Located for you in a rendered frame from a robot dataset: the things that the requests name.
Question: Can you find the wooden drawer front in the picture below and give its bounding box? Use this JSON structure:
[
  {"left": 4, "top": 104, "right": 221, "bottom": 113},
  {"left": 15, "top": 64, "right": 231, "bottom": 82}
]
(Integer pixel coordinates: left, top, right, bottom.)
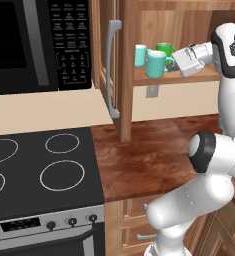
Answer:
[
  {"left": 121, "top": 196, "right": 160, "bottom": 229},
  {"left": 121, "top": 225, "right": 161, "bottom": 249}
]

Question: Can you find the grey microwave door handle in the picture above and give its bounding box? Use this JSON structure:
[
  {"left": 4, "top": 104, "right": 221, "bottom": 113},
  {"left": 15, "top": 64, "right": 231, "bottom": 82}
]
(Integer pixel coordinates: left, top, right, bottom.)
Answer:
[{"left": 22, "top": 0, "right": 51, "bottom": 87}]

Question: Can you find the grey cabinet door handle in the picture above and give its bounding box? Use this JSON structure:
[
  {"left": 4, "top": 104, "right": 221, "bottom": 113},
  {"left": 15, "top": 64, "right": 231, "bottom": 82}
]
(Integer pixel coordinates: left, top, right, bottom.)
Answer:
[{"left": 105, "top": 19, "right": 123, "bottom": 120}]

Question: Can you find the wooden wall cabinet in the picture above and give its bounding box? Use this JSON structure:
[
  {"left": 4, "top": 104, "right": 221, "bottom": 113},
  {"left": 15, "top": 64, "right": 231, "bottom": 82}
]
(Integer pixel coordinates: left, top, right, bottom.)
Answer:
[{"left": 132, "top": 0, "right": 235, "bottom": 87}]

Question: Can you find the black hob stove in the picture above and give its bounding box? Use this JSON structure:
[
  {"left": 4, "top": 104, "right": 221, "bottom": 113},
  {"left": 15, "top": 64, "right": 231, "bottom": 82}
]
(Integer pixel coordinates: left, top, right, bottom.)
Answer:
[{"left": 0, "top": 126, "right": 106, "bottom": 256}]

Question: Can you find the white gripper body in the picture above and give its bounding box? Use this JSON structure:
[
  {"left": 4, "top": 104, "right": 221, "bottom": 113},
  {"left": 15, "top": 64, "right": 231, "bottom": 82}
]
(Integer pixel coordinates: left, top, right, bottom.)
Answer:
[{"left": 172, "top": 47, "right": 207, "bottom": 78}]

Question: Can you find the light teal mug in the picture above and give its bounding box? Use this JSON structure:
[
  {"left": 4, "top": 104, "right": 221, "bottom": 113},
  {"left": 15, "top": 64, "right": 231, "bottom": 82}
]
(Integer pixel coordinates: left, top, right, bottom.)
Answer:
[{"left": 134, "top": 44, "right": 152, "bottom": 69}]

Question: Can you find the black oven door handle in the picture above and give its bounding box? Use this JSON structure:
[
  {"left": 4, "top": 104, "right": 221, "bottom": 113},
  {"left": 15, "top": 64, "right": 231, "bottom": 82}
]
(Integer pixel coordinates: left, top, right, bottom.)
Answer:
[{"left": 0, "top": 227, "right": 100, "bottom": 256}]

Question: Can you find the wooden base cabinet door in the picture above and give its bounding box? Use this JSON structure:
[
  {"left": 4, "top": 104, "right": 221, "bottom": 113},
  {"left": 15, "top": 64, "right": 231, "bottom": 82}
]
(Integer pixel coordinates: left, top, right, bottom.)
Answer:
[{"left": 192, "top": 206, "right": 235, "bottom": 256}]

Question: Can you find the black microwave oven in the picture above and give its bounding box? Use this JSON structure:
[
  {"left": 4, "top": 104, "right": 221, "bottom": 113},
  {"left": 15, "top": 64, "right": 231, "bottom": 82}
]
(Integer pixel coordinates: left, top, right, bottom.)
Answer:
[{"left": 0, "top": 0, "right": 94, "bottom": 97}]

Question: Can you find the grey wall outlet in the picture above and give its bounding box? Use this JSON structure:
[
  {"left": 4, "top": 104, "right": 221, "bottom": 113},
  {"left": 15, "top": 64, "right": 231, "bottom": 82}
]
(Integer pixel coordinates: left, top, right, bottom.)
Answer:
[{"left": 145, "top": 84, "right": 160, "bottom": 99}]

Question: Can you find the black stove knob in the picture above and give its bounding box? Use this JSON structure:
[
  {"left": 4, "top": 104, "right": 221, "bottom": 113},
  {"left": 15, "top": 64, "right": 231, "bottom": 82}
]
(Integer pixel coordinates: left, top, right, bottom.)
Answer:
[
  {"left": 46, "top": 220, "right": 57, "bottom": 232},
  {"left": 66, "top": 216, "right": 78, "bottom": 228},
  {"left": 88, "top": 213, "right": 99, "bottom": 224}
]

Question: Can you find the green mug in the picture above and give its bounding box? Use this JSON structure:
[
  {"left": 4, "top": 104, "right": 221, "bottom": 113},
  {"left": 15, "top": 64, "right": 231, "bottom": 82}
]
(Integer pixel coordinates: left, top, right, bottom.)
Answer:
[{"left": 155, "top": 42, "right": 177, "bottom": 58}]

